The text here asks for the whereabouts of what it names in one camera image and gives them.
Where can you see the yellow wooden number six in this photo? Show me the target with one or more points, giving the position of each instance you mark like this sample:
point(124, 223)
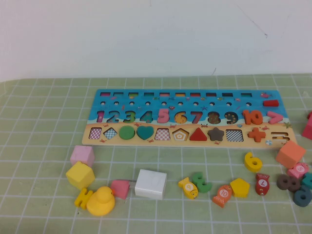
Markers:
point(248, 161)

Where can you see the teal wooden heart piece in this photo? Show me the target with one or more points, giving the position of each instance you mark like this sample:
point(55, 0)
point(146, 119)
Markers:
point(145, 132)

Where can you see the green wooden circle piece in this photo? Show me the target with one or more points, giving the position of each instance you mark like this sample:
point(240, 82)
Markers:
point(126, 133)

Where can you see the red wooden triangle piece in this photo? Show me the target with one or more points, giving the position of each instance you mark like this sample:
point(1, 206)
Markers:
point(198, 136)

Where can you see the brown wooden star piece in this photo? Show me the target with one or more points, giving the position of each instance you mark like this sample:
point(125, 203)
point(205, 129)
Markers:
point(216, 134)

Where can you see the pink wooden trapezoid piece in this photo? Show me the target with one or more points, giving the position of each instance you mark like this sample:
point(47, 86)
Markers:
point(119, 189)

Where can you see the wooden number shape puzzle board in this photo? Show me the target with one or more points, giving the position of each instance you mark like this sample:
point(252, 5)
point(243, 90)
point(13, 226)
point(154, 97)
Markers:
point(253, 102)

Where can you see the yellow wooden pentagon piece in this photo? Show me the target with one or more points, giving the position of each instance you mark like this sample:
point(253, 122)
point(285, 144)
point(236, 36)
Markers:
point(240, 187)

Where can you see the red wooden minus piece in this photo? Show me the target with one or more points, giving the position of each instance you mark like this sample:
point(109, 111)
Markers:
point(270, 103)

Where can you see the pink wooden number five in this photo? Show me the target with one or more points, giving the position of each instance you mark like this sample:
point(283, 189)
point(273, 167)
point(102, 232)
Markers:
point(165, 118)

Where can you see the white charger plug block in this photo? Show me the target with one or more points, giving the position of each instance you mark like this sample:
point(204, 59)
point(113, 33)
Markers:
point(151, 185)

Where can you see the yellow wooden fish nine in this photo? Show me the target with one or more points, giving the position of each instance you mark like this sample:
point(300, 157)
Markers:
point(189, 187)

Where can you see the pink wooden cube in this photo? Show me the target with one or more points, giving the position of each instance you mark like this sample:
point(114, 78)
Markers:
point(81, 154)

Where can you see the green wooden number three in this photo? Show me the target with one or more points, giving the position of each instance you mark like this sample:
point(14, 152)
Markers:
point(207, 187)

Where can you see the orange wooden number ten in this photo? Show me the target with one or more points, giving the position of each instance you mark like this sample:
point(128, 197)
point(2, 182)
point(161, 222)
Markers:
point(246, 117)

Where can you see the yellow wooden cube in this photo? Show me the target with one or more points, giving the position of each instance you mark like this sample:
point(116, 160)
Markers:
point(80, 175)

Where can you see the green checked tablecloth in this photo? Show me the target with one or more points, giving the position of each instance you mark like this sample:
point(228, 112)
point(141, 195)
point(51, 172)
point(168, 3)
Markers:
point(156, 214)

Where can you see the orange wooden fish ten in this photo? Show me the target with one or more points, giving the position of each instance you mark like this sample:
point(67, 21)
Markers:
point(223, 193)

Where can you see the orange wooden plus sign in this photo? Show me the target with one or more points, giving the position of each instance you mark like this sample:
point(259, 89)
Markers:
point(256, 134)

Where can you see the yellow rubber duck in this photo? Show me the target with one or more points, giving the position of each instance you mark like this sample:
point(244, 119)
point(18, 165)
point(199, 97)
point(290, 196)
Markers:
point(101, 203)

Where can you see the yellow wooden letter H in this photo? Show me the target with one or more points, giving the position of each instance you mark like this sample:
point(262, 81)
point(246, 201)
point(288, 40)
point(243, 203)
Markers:
point(81, 198)

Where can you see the pink wooden greater-than sign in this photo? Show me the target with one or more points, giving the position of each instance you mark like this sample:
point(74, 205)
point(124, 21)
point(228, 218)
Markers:
point(279, 117)

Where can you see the red wooden fish seven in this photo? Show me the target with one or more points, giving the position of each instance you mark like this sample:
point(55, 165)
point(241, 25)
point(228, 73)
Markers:
point(262, 184)

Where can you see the orange wooden cube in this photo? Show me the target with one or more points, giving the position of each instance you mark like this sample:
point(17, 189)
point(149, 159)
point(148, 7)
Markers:
point(290, 153)

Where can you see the brown wooden number eight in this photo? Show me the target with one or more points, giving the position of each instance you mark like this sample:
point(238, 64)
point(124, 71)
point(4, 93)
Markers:
point(289, 183)

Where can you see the pink wooden fish five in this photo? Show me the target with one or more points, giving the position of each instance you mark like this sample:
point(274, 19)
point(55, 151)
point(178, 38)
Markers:
point(298, 170)

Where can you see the red wooden block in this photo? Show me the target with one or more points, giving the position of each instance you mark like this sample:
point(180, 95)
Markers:
point(307, 131)

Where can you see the teal wooden number two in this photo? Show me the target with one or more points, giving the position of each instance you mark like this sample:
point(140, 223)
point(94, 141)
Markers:
point(307, 181)

